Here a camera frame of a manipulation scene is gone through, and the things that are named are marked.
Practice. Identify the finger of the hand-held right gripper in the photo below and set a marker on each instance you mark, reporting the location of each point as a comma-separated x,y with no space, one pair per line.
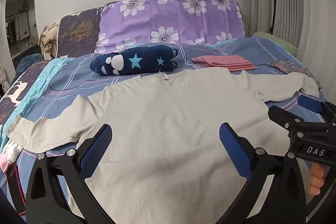
309,104
288,117

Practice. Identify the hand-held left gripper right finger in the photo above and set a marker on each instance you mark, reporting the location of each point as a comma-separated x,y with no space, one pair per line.
233,150

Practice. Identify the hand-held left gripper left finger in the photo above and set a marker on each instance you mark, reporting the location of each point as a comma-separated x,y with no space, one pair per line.
94,150

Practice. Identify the white long sleeve shirt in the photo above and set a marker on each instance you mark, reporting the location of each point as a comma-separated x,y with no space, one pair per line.
168,121

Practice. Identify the folded pink clothes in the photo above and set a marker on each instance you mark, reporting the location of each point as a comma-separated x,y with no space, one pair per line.
223,61

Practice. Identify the beige clothes pile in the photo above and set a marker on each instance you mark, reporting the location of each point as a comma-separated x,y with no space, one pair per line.
48,40

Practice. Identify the person's right hand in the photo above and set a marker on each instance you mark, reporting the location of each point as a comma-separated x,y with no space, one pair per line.
316,179

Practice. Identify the small floral garment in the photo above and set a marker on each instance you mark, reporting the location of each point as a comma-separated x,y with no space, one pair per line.
291,67

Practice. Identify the green pillow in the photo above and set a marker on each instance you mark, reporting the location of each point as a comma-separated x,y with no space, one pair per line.
275,41

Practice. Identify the blue plaid bedsheet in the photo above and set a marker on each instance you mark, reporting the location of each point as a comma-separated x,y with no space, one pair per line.
78,77

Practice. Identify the white and pink cloth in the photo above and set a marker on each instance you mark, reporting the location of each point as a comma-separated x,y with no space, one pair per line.
9,153

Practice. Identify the teal blanket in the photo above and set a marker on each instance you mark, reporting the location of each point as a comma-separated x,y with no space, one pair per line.
39,77

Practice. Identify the dark deer print cushion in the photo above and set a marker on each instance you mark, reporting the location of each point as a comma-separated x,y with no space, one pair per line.
23,90
78,27

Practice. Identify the navy star print blanket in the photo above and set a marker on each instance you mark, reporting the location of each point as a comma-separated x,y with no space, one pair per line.
134,61

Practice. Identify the purple floral pillow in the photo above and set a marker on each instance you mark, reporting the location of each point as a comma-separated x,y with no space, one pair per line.
168,19

